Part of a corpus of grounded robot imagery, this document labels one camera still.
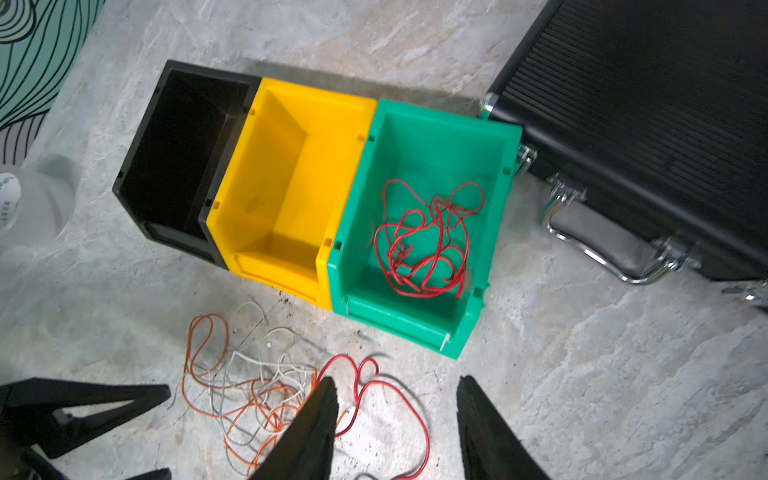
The yellow plastic bin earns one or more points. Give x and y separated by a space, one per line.
277 210

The green plastic bin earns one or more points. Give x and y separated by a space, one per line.
413 253

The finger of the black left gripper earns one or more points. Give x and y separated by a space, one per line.
60 416
158 474

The black ribbed carrying case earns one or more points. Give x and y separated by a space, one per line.
648 119

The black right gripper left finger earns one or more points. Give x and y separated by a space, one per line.
305 450

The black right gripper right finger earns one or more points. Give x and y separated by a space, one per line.
489 448

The black plastic bin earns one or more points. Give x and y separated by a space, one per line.
180 153

